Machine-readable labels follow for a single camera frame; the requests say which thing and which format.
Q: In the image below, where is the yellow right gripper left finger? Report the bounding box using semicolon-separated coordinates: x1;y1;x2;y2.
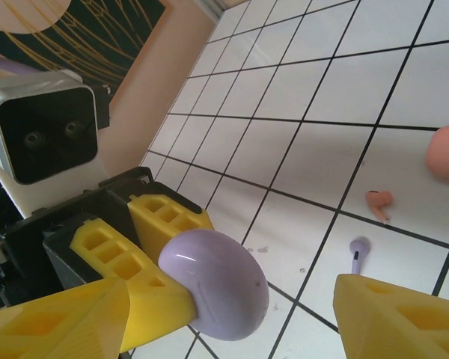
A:
0;277;132;359

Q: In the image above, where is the coral pink earbud charging case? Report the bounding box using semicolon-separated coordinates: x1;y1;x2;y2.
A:
425;123;449;183

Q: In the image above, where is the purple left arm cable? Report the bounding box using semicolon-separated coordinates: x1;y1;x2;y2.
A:
0;52;37;78

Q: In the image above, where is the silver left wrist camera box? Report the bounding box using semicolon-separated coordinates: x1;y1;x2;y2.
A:
0;70;112;221

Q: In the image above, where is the purple earbud charging case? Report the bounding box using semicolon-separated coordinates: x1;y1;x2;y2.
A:
158;229;270;342

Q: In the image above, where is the purple earbud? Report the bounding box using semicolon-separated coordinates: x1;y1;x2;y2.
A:
349;236;371;277

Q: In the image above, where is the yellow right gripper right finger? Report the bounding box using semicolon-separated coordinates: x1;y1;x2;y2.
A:
334;273;449;359

